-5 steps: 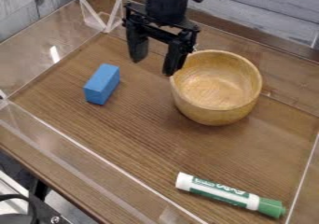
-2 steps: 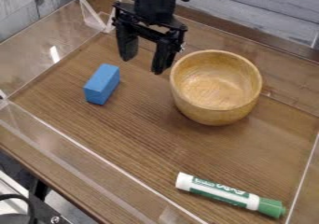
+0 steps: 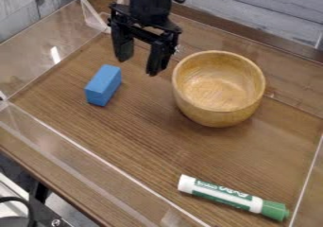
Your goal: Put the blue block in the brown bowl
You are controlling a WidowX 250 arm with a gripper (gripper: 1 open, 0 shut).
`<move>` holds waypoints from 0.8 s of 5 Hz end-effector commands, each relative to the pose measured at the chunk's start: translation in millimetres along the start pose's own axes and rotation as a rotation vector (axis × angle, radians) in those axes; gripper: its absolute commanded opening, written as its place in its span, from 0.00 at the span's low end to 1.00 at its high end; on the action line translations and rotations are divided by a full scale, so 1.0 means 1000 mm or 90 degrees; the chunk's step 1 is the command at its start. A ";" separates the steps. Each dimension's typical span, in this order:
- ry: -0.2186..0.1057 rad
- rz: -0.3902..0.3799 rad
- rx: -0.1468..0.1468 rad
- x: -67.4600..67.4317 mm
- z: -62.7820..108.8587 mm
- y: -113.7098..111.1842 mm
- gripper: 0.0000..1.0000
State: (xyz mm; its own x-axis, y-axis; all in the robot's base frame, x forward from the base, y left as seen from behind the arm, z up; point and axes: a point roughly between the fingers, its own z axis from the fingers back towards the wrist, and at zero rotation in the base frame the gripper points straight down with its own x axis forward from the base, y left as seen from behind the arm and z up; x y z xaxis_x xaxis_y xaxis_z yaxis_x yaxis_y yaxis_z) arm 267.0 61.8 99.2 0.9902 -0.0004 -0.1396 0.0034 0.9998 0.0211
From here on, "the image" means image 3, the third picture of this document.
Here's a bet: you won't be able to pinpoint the black metal table bracket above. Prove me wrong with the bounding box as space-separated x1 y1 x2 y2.
29 182 61 227

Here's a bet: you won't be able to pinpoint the black cable under table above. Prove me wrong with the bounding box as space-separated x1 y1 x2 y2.
0 196 36 220

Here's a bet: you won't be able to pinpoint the green white dry-erase marker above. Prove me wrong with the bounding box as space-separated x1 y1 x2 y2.
177 174 288 221

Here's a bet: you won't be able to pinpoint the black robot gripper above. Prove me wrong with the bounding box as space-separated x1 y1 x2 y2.
108 0 183 77

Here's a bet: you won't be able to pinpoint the brown wooden bowl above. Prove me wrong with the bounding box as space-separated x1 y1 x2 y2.
172 50 265 128

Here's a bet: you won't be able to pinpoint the blue rectangular block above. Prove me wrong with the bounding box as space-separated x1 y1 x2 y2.
84 64 121 106

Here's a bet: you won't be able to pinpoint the clear acrylic tray walls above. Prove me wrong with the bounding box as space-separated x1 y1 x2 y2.
0 4 323 227

